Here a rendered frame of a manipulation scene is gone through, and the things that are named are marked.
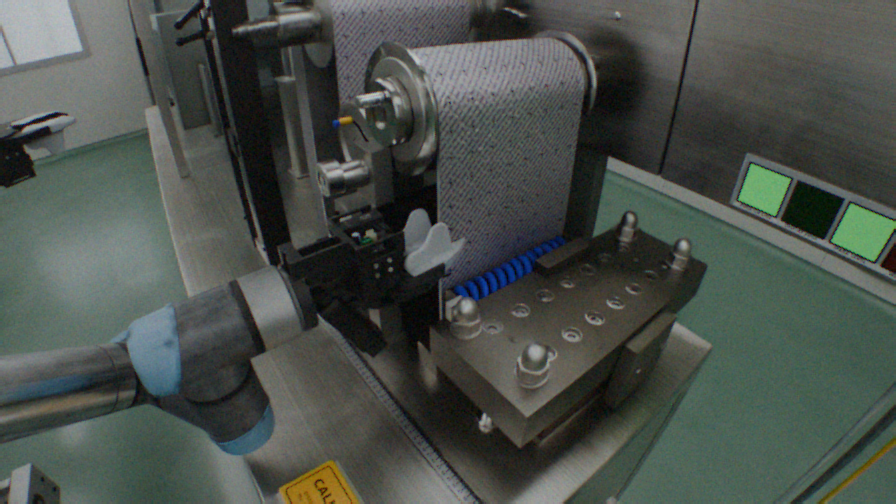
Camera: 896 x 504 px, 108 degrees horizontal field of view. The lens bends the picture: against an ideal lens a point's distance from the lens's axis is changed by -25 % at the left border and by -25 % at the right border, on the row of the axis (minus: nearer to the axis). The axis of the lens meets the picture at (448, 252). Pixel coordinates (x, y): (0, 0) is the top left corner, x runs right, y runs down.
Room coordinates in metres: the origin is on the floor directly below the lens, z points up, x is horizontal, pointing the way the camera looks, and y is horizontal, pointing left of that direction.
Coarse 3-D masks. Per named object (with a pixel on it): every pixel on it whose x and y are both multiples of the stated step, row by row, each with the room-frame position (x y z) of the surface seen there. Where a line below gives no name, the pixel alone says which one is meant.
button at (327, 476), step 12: (324, 468) 0.22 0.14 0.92; (336, 468) 0.23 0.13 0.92; (300, 480) 0.21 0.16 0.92; (312, 480) 0.21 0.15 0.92; (324, 480) 0.21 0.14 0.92; (336, 480) 0.21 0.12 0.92; (288, 492) 0.19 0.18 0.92; (300, 492) 0.19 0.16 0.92; (312, 492) 0.19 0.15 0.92; (324, 492) 0.20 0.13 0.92; (336, 492) 0.20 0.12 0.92; (348, 492) 0.20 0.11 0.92
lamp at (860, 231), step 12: (852, 204) 0.34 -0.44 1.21; (852, 216) 0.33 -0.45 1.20; (864, 216) 0.32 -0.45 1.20; (876, 216) 0.31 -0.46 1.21; (840, 228) 0.34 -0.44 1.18; (852, 228) 0.33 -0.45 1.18; (864, 228) 0.32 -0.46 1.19; (876, 228) 0.31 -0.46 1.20; (888, 228) 0.30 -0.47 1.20; (840, 240) 0.33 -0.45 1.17; (852, 240) 0.32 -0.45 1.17; (864, 240) 0.31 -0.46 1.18; (876, 240) 0.30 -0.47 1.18; (864, 252) 0.31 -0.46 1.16; (876, 252) 0.30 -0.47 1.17
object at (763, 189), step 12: (756, 168) 0.43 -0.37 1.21; (756, 180) 0.42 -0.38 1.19; (768, 180) 0.41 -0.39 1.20; (780, 180) 0.40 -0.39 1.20; (744, 192) 0.43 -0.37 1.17; (756, 192) 0.42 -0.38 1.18; (768, 192) 0.41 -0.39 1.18; (780, 192) 0.40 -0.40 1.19; (756, 204) 0.41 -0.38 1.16; (768, 204) 0.40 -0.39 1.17
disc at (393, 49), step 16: (384, 48) 0.47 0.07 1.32; (400, 48) 0.44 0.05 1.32; (368, 64) 0.50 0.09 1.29; (416, 64) 0.42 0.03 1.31; (368, 80) 0.50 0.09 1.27; (416, 80) 0.42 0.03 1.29; (432, 96) 0.40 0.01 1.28; (432, 112) 0.40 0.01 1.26; (432, 128) 0.40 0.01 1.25; (432, 144) 0.40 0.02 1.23; (416, 160) 0.42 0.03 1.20
